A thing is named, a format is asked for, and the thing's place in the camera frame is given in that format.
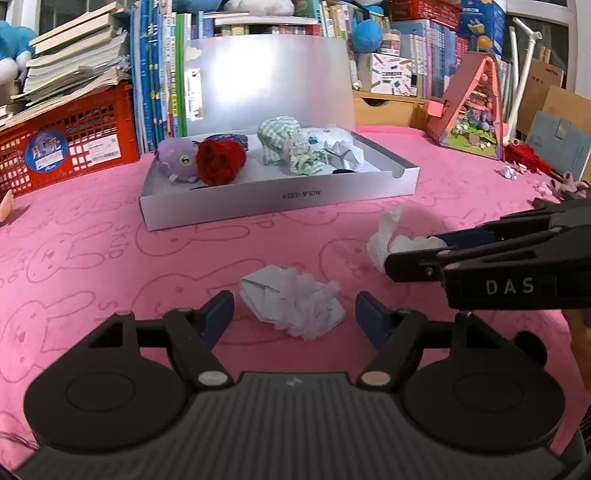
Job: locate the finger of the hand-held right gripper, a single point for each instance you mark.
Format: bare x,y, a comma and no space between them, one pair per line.
466,239
415,267

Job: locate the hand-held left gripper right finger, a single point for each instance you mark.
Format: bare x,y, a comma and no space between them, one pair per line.
371,318

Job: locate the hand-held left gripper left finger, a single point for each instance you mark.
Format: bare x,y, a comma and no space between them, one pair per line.
219,314

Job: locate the white tissue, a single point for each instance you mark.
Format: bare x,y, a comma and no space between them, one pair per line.
383,240

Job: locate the red knitted cloth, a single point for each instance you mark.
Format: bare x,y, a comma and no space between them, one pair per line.
219,161

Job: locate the purple one-eyed plush toy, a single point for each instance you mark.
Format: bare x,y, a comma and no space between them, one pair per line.
178,157

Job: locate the green checked cloth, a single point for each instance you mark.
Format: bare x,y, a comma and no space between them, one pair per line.
277,134

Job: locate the silver cardboard box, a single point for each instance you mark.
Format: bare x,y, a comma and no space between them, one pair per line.
277,83

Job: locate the person's right forearm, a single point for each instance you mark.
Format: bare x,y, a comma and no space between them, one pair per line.
579,332

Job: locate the small white paper piece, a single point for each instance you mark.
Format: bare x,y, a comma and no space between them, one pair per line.
510,170

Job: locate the red yarn bundle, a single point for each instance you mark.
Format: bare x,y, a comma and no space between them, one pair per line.
526,154

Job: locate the black round cap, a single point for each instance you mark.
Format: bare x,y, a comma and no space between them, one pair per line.
344,171

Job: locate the pink triangular toy house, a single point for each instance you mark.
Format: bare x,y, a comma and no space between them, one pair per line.
471,115

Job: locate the grey blue board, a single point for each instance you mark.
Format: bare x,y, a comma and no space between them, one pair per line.
561,143

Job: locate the pink printed blanket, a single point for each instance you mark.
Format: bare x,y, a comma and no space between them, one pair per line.
92,240

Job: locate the wooden drawer box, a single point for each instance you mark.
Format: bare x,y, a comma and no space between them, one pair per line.
388,110

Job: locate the white blue fluffy cloth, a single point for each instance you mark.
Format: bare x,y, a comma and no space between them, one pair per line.
323,136

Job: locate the white pipe stand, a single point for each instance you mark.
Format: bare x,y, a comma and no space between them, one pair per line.
519,78

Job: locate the brown cardboard sheet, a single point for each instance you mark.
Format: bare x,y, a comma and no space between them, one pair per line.
545,87

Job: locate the dark blue patterned cloth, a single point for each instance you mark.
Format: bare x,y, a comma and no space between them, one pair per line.
231,137

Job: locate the white patterned box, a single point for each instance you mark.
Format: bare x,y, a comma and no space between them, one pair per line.
385,74

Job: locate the row of colourful upright books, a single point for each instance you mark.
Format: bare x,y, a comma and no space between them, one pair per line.
434,55

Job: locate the blue printed carton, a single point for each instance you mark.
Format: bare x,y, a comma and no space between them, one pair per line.
480,27

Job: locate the blue white plush toy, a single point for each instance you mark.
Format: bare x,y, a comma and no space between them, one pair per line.
11,46
367,34

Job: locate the red plastic basket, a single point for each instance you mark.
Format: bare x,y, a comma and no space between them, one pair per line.
425,10

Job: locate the red plastic crate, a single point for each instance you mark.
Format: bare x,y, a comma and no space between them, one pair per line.
92,115

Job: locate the brown haired doll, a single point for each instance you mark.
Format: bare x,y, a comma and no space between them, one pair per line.
5,207

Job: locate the row of tall blue books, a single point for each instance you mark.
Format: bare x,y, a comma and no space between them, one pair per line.
157,69

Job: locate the stack of lying books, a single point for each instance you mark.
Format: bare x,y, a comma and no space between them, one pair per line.
69,60

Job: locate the pink white plush toy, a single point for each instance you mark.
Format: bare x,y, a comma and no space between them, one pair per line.
258,5

